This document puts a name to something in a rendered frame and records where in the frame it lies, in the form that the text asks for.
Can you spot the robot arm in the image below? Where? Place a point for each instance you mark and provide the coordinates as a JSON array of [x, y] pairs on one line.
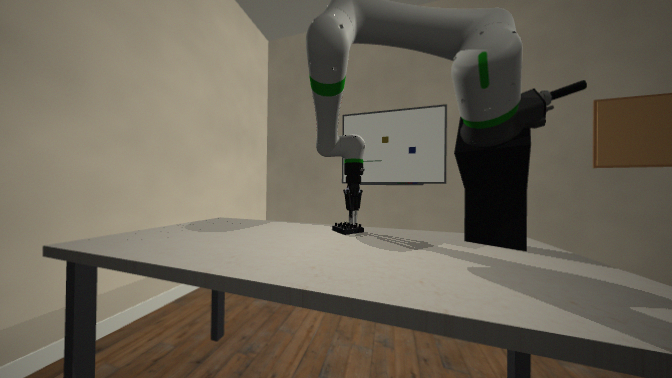
[[486, 73]]

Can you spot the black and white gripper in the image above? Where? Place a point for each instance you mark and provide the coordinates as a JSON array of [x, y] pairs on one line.
[[353, 197]]

